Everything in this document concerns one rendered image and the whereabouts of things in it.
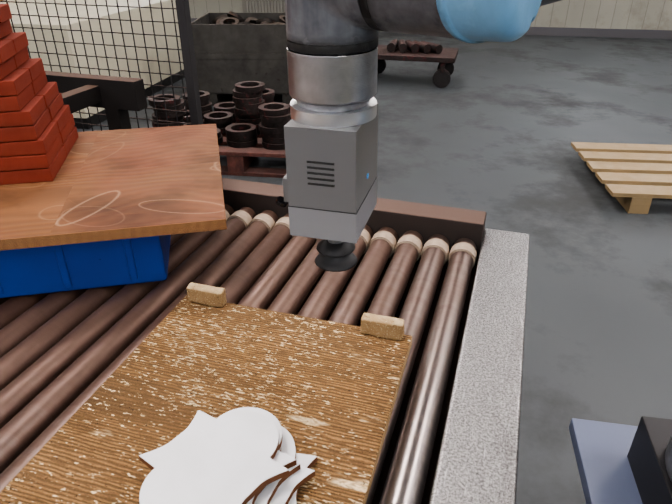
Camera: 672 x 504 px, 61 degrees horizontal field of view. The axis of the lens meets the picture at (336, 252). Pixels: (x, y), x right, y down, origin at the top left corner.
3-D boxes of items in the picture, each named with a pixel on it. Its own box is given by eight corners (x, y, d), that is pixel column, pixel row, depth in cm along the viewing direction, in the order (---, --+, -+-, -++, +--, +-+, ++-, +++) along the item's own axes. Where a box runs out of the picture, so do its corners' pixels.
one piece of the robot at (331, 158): (285, 55, 53) (294, 211, 62) (246, 79, 46) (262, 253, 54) (388, 60, 51) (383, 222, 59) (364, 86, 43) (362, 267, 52)
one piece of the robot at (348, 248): (322, 228, 58) (323, 244, 59) (310, 247, 55) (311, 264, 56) (359, 233, 57) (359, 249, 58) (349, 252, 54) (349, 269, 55)
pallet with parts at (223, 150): (334, 183, 366) (334, 107, 341) (135, 170, 385) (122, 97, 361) (354, 137, 447) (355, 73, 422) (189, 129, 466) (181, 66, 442)
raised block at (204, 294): (228, 302, 85) (226, 286, 84) (222, 309, 84) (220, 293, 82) (192, 296, 87) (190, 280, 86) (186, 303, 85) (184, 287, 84)
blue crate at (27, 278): (176, 204, 119) (169, 159, 114) (170, 282, 93) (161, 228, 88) (16, 218, 114) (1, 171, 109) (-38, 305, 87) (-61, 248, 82)
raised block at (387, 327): (404, 334, 79) (405, 318, 77) (402, 342, 77) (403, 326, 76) (362, 326, 80) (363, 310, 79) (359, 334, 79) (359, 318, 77)
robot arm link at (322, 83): (272, 54, 45) (306, 35, 51) (276, 111, 47) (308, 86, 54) (366, 58, 43) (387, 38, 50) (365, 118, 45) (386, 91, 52)
